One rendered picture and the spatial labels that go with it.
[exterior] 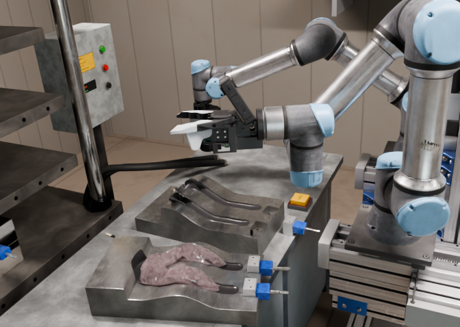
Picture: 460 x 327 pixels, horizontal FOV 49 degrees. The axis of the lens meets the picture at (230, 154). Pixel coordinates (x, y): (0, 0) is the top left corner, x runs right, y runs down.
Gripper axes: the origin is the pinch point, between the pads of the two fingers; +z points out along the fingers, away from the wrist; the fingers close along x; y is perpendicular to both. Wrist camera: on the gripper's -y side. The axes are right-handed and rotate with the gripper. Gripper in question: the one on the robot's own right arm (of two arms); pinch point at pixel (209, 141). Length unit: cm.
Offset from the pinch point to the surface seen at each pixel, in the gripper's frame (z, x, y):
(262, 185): 19.7, 21.6, -5.0
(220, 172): 19.7, -1.4, -9.9
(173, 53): 16, -133, -186
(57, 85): -28, -54, 24
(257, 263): 12, 45, 55
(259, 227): 13, 37, 34
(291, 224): 15, 46, 27
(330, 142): 81, 3, -187
